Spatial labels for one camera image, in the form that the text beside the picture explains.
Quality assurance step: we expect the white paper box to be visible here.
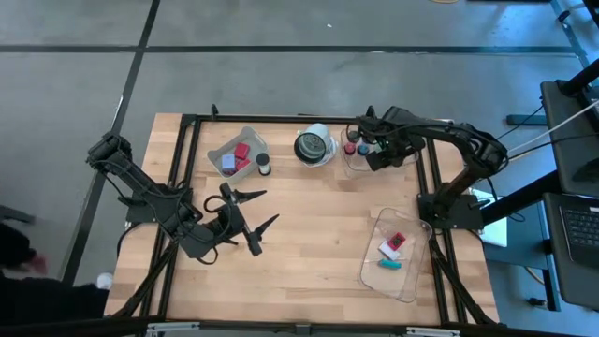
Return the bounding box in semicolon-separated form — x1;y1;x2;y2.
470;186;509;248

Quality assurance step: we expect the person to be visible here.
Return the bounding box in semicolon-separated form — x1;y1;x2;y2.
0;219;111;327

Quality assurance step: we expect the cream cylindrical cup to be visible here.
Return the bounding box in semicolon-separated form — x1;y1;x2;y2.
293;122;334;166

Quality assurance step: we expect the black side desk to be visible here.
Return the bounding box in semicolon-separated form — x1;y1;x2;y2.
540;79;599;183

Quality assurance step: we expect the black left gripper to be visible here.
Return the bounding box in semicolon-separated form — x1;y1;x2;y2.
212;182;281;256

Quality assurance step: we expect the small clear plastic bin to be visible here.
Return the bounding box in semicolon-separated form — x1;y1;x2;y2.
339;125;421;180

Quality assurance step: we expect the black laptop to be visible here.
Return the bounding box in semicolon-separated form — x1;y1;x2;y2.
542;191;599;310

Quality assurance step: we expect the large clear plastic bin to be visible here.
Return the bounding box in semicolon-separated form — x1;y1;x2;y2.
358;207;432;304

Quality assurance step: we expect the person's hand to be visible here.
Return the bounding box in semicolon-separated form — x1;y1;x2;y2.
18;255;48;275

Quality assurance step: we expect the white plastic storage bin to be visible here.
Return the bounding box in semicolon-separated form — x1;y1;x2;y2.
207;125;270;186

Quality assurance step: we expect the white rectangular box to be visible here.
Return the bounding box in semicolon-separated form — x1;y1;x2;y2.
377;240;402;262

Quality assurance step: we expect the black aluminium table frame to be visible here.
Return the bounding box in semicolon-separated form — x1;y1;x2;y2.
110;103;500;329

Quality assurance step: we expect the black support beam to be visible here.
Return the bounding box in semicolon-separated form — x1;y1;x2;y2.
481;168;562;226

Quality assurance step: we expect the white hanging cable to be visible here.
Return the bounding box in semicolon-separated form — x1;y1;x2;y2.
507;100;599;155

